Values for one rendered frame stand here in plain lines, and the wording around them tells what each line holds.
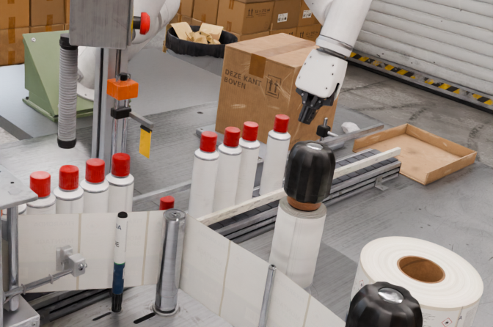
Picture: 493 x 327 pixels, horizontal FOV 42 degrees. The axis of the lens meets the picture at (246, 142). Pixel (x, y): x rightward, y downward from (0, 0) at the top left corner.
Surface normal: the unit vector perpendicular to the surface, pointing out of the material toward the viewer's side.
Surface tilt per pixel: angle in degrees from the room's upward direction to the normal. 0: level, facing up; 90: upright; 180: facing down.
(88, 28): 90
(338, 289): 0
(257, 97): 90
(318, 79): 69
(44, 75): 45
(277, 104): 90
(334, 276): 0
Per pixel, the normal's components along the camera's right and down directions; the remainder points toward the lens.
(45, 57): 0.59, -0.39
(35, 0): 0.73, 0.34
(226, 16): -0.66, 0.20
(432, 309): -0.02, 0.39
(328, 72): -0.55, -0.11
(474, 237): 0.13, -0.91
